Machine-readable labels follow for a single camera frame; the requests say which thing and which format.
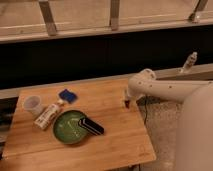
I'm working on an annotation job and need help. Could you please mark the small bottle on ledge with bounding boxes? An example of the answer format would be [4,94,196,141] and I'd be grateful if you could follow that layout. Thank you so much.
[180,52,198,73]

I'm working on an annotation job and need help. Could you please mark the metal bracket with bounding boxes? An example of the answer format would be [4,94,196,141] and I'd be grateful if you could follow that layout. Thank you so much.
[38,0,57,36]
[189,0,208,23]
[109,0,120,31]

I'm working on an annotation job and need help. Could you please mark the red chili pepper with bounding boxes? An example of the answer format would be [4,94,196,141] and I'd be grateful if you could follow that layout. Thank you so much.
[124,100,130,108]

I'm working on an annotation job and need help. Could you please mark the green round plate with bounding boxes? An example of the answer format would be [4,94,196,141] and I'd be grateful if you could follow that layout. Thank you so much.
[53,110,88,144]

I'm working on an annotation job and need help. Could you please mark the right metal bracket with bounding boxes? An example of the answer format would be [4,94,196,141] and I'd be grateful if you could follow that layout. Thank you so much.
[189,0,208,23]

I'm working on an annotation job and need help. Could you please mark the blue sponge block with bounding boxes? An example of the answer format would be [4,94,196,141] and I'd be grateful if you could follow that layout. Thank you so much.
[59,89,77,103]

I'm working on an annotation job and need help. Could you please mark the clear plastic cup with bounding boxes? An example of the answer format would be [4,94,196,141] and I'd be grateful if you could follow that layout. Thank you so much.
[22,96,44,117]

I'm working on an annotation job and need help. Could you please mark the middle metal bracket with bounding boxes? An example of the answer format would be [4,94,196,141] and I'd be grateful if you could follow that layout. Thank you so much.
[109,0,120,31]

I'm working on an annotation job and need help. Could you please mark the left metal bracket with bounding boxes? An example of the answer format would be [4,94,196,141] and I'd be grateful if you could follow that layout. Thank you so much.
[38,0,57,36]

